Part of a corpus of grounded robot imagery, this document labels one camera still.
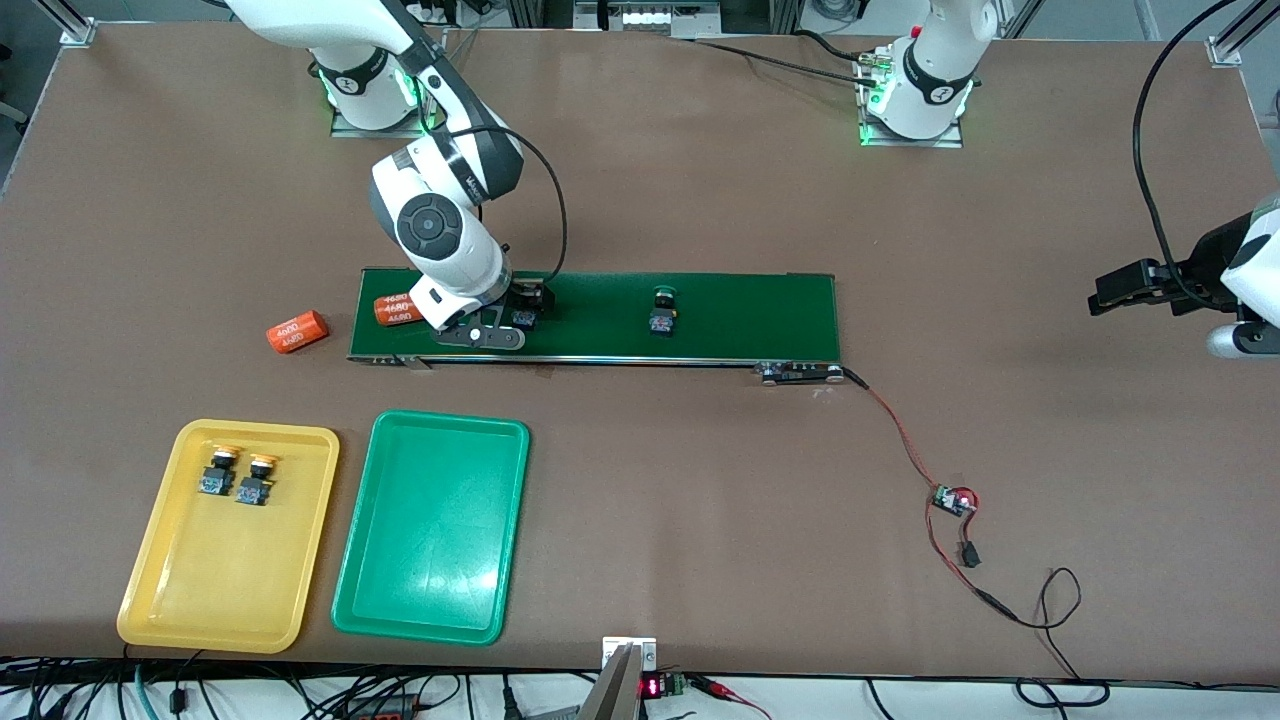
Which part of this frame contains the yellow push button switch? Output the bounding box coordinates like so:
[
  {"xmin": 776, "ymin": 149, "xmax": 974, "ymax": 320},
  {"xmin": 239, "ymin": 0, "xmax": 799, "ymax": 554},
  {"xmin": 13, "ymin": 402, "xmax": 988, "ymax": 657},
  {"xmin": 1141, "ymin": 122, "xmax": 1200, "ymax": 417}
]
[
  {"xmin": 235, "ymin": 453, "xmax": 279, "ymax": 506},
  {"xmin": 196, "ymin": 443, "xmax": 239, "ymax": 497}
]

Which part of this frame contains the green conveyor belt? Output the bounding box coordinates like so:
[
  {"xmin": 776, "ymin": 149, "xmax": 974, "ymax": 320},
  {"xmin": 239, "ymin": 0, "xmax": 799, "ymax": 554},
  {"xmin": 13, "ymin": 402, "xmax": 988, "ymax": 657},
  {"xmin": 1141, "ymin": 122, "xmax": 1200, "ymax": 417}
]
[{"xmin": 347, "ymin": 268, "xmax": 846, "ymax": 387}]

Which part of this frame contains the green plastic tray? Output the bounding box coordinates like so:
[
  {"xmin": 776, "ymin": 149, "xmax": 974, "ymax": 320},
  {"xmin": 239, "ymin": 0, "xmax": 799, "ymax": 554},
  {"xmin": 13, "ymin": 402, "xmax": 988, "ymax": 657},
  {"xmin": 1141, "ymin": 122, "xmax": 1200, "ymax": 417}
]
[{"xmin": 330, "ymin": 409, "xmax": 531, "ymax": 647}]

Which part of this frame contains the grey lit control box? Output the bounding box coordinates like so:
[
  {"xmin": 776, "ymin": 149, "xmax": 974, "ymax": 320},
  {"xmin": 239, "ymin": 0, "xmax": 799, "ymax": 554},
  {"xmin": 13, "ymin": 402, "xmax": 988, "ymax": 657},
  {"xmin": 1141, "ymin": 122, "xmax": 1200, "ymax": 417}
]
[{"xmin": 573, "ymin": 0, "xmax": 723, "ymax": 41}]

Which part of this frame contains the yellow plastic tray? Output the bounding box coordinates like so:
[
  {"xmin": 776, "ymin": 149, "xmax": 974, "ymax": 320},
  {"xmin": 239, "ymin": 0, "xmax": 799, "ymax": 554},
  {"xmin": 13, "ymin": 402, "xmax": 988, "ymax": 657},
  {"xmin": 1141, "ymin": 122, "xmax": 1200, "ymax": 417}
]
[{"xmin": 116, "ymin": 418, "xmax": 341, "ymax": 655}]

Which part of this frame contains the red clip lead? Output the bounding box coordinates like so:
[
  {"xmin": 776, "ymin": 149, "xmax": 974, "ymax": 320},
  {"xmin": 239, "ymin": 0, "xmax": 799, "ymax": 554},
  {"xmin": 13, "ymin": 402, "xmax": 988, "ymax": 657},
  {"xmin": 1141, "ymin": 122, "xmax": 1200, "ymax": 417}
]
[{"xmin": 690, "ymin": 676, "xmax": 773, "ymax": 720}]

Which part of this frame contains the orange black power strip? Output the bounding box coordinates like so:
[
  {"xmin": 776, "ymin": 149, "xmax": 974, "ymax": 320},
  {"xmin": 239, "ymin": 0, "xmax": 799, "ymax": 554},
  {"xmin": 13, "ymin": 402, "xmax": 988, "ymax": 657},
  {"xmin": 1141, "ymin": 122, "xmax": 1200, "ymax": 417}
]
[{"xmin": 340, "ymin": 695, "xmax": 421, "ymax": 720}]

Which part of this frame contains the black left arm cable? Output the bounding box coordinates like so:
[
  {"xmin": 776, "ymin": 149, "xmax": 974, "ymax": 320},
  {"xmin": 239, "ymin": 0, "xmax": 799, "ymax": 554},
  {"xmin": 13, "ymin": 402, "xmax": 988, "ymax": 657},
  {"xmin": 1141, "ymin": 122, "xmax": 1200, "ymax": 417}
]
[{"xmin": 1132, "ymin": 0, "xmax": 1241, "ymax": 306}]

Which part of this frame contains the aluminium frame profile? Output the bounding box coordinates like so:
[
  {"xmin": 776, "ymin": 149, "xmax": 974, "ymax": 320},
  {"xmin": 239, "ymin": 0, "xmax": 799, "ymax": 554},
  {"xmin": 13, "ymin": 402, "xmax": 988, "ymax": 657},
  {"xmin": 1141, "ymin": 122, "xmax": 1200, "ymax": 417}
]
[
  {"xmin": 1205, "ymin": 0, "xmax": 1280, "ymax": 68},
  {"xmin": 58, "ymin": 0, "xmax": 98, "ymax": 47}
]

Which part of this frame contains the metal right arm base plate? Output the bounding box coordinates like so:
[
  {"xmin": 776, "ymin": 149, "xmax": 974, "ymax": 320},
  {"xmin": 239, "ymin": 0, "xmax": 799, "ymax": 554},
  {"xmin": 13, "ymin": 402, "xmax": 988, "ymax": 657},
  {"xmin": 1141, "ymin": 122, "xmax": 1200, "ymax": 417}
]
[{"xmin": 330, "ymin": 30, "xmax": 446, "ymax": 139}]

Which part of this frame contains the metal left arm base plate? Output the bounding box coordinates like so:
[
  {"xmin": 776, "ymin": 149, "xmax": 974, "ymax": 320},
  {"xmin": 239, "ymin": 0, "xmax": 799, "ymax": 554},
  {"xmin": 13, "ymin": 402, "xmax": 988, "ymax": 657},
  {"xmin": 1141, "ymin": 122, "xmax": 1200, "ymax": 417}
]
[{"xmin": 858, "ymin": 52, "xmax": 966, "ymax": 149}]

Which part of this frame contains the thin black looped cable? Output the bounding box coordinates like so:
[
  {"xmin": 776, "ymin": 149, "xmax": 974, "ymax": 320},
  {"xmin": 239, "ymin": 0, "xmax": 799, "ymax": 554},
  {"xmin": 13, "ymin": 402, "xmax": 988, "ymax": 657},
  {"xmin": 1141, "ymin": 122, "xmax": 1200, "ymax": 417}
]
[{"xmin": 1010, "ymin": 567, "xmax": 1111, "ymax": 709}]

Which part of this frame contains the black base power cable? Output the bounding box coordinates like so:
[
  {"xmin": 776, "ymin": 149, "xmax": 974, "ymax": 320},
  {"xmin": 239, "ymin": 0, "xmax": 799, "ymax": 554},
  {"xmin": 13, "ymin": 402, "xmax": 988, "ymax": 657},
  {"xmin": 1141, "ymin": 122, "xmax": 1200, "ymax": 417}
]
[{"xmin": 690, "ymin": 30, "xmax": 883, "ymax": 87}]

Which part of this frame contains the small metal table bracket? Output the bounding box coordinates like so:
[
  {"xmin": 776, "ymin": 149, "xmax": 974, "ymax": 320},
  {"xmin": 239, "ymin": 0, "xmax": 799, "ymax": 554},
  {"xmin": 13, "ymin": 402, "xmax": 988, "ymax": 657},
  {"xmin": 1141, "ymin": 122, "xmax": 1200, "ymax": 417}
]
[{"xmin": 601, "ymin": 636, "xmax": 659, "ymax": 673}]

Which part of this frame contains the grey tapered camera post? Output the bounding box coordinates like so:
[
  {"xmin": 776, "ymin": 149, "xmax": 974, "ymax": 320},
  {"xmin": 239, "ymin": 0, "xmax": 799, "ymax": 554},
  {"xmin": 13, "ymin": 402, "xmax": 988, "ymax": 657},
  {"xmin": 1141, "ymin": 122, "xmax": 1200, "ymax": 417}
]
[{"xmin": 578, "ymin": 645, "xmax": 643, "ymax": 720}]

